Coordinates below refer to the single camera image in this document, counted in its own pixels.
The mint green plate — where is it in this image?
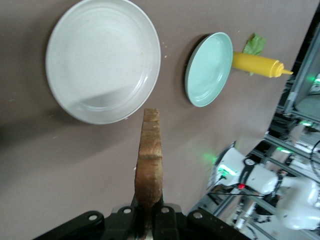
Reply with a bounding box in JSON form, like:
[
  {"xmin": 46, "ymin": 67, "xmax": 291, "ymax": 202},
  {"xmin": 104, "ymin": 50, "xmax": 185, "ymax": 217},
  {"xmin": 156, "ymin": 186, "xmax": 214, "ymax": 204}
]
[{"xmin": 184, "ymin": 31, "xmax": 234, "ymax": 108}]

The aluminium frame rack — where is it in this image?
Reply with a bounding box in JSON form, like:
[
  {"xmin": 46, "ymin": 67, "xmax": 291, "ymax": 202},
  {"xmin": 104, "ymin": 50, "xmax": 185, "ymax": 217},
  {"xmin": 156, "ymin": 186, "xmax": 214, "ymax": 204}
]
[{"xmin": 268, "ymin": 0, "xmax": 320, "ymax": 240}]

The brown toasted bread slice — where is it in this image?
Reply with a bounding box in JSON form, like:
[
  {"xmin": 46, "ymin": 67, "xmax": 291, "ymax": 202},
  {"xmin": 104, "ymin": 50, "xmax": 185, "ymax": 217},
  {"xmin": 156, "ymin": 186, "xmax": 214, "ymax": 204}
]
[{"xmin": 134, "ymin": 107, "xmax": 165, "ymax": 238}]

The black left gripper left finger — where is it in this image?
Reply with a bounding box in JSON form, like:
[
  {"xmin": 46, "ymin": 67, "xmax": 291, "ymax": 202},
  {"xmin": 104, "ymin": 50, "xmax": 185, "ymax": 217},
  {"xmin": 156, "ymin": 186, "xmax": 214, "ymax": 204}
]
[{"xmin": 32, "ymin": 197, "xmax": 146, "ymax": 240}]

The beige plate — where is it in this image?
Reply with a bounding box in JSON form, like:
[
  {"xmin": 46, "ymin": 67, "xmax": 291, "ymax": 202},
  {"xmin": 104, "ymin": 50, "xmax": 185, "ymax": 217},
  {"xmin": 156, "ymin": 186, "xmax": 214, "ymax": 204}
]
[{"xmin": 45, "ymin": 0, "xmax": 162, "ymax": 125}]

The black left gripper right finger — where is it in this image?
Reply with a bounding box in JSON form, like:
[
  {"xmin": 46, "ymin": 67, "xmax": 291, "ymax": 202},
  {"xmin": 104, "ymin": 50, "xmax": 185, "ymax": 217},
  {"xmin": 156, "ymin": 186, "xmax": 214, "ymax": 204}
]
[{"xmin": 152, "ymin": 196, "xmax": 245, "ymax": 240}]

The yellow squeeze sauce bottle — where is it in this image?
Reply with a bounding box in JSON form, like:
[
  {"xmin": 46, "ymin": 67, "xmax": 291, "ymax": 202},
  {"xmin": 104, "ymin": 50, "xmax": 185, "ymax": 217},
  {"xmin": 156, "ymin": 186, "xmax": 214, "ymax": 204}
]
[{"xmin": 232, "ymin": 51, "xmax": 294, "ymax": 78}]

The green lettuce leaf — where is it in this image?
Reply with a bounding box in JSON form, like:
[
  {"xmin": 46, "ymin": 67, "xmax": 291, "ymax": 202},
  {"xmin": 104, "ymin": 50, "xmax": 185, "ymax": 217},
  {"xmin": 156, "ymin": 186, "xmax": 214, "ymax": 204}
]
[{"xmin": 243, "ymin": 33, "xmax": 267, "ymax": 56}]

